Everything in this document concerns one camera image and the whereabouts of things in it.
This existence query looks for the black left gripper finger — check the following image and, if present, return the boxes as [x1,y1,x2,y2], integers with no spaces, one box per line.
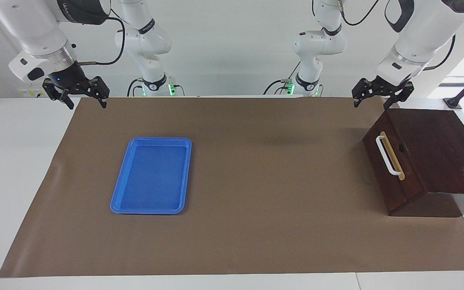
[352,79,377,108]
[383,82,414,110]

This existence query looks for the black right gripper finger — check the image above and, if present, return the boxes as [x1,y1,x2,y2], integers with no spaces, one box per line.
[42,79,75,110]
[88,76,110,109]

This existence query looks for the wooden drawer with white handle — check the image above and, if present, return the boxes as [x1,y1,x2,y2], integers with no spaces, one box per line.
[362,109,425,206]

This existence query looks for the dark wooden drawer cabinet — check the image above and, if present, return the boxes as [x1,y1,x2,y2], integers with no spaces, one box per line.
[362,108,464,218]

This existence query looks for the blue plastic tray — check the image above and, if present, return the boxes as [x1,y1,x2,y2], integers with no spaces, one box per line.
[110,137,193,215]

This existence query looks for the brown table mat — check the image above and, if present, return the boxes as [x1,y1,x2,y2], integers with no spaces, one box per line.
[0,96,464,278]

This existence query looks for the white wall socket box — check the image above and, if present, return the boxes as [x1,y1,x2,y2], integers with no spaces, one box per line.
[18,89,48,98]

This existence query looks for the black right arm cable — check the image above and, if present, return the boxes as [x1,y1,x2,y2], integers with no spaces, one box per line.
[76,9,126,66]

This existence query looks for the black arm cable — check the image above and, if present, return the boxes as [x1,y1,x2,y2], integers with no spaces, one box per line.
[338,0,457,71]
[76,9,126,66]

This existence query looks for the black right base cable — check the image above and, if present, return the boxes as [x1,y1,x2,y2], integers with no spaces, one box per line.
[126,78,144,97]

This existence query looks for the black base cable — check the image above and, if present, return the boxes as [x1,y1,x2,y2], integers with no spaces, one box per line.
[126,78,144,97]
[262,60,302,95]

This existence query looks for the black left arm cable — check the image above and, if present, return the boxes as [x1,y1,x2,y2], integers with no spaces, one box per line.
[338,0,457,71]

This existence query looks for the black left base cable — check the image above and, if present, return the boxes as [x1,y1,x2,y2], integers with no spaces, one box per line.
[262,60,302,95]

